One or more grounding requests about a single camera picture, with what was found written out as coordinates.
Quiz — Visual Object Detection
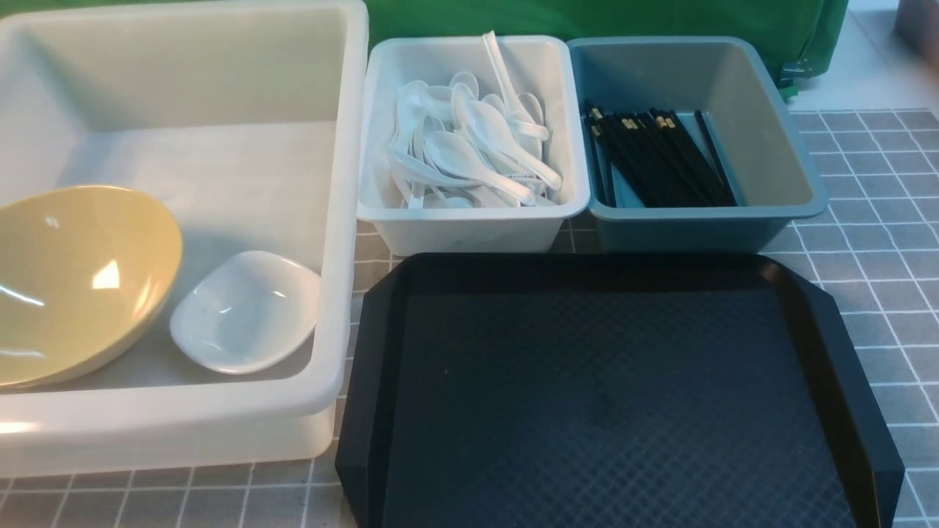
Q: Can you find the black chopstick in bin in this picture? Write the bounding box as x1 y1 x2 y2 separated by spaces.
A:
695 110 737 207

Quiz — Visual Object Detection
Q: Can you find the small white square dish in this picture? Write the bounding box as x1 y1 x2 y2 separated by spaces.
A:
169 250 322 375

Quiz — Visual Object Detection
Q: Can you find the large white plastic tub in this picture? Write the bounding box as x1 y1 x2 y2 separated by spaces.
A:
1 1 368 479

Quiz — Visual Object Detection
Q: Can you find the black serving tray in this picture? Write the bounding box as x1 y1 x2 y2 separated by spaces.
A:
335 254 905 527

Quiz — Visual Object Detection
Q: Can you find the upright white spoon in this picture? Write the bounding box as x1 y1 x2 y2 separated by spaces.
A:
482 31 550 142

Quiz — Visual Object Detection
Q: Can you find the yellow noodle bowl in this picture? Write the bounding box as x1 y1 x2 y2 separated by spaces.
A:
1 185 183 389

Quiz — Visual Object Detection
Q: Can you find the small white plastic bin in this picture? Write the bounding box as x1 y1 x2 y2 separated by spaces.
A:
357 34 590 255

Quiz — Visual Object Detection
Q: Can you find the teal plastic bin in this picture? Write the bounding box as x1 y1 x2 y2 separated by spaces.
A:
568 36 828 253

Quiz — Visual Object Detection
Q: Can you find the white soup spoon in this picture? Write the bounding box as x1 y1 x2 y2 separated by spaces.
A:
425 131 536 207

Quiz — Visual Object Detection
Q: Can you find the white spoon in bin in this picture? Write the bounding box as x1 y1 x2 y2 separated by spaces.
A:
464 100 563 191

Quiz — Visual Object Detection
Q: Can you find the green cloth backdrop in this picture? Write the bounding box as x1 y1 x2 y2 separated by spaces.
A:
366 1 847 100

